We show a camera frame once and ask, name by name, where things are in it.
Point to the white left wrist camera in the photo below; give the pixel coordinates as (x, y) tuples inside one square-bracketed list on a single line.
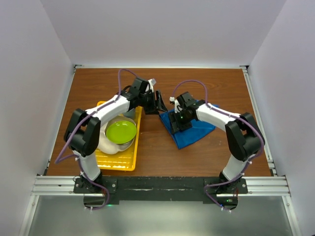
[(151, 83)]

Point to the blue plastic cup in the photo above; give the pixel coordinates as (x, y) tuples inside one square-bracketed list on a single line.
[(130, 114)]

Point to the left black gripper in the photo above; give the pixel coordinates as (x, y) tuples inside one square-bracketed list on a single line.
[(152, 109)]

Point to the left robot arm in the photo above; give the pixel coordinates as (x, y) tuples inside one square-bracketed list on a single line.
[(83, 130)]

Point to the yellow plastic tray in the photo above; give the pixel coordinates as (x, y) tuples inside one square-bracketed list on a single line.
[(124, 159)]

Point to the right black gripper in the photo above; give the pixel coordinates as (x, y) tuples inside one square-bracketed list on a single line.
[(173, 117)]

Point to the green plastic plate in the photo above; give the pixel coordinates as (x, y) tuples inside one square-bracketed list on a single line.
[(121, 131)]

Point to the grey metal bowl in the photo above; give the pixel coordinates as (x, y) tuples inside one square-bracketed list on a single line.
[(128, 142)]

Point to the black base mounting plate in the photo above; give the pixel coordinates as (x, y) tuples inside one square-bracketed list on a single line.
[(186, 189)]

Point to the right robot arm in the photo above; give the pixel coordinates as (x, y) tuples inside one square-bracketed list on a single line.
[(245, 141)]

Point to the blue cloth napkin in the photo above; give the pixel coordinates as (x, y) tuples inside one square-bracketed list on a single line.
[(199, 130)]

